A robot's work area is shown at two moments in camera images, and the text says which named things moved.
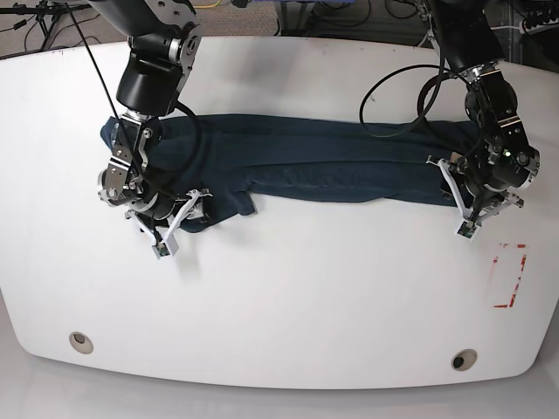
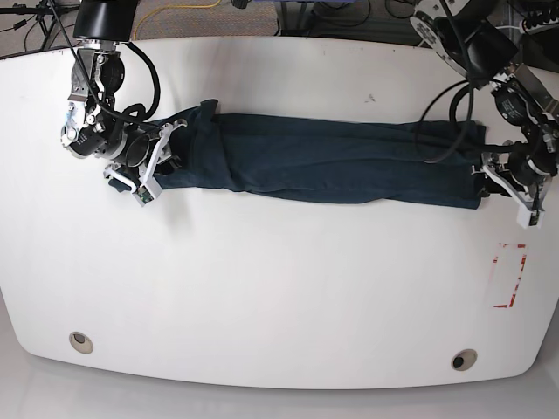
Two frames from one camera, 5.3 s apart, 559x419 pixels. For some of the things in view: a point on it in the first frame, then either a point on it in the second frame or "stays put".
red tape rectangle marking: (495, 260) stays put
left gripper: (162, 214) -> (126, 178)
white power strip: (527, 30) stays put
